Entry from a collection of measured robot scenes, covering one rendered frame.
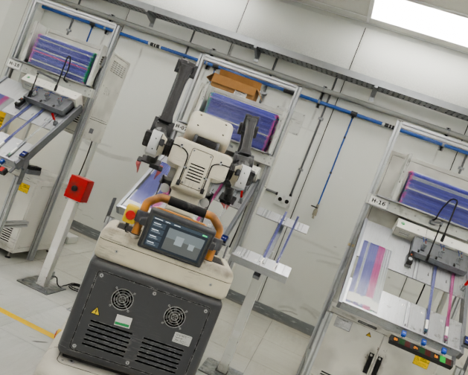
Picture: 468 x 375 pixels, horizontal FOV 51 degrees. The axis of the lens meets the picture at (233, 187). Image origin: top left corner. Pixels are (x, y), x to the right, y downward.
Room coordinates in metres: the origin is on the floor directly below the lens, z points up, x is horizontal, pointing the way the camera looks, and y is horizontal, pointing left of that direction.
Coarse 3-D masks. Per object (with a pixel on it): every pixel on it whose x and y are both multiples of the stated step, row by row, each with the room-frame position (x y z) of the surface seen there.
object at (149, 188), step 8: (168, 168) 3.36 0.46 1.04; (152, 176) 3.28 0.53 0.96; (160, 176) 3.29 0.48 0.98; (144, 184) 3.22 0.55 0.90; (152, 184) 3.23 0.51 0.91; (136, 192) 3.15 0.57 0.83; (144, 192) 3.16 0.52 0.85; (152, 192) 3.17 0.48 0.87; (160, 192) 3.18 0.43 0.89; (168, 192) 3.19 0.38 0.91; (128, 200) 3.09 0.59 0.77; (136, 200) 3.10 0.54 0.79
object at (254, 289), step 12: (264, 276) 3.01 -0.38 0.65; (252, 288) 2.98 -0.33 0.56; (252, 300) 2.98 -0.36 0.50; (240, 312) 2.98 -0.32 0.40; (240, 324) 2.98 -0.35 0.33; (240, 336) 3.01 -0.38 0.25; (228, 348) 2.98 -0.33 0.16; (216, 360) 3.14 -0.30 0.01; (228, 360) 2.98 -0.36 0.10; (204, 372) 2.90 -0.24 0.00; (216, 372) 2.96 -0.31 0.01; (228, 372) 3.03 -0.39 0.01; (240, 372) 3.10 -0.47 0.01
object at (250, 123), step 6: (246, 114) 2.71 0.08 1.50; (246, 120) 2.69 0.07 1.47; (252, 120) 2.69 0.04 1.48; (258, 120) 2.71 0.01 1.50; (246, 126) 2.64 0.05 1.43; (252, 126) 2.65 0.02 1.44; (246, 132) 2.60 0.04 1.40; (252, 132) 2.61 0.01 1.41; (246, 138) 2.56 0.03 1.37; (252, 138) 2.59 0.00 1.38; (246, 144) 2.53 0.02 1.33; (240, 150) 2.49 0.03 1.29; (246, 150) 2.50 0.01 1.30; (234, 156) 2.43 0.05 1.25; (246, 156) 2.51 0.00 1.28; (252, 156) 2.49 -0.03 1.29; (234, 162) 2.43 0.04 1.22; (252, 162) 2.44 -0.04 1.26
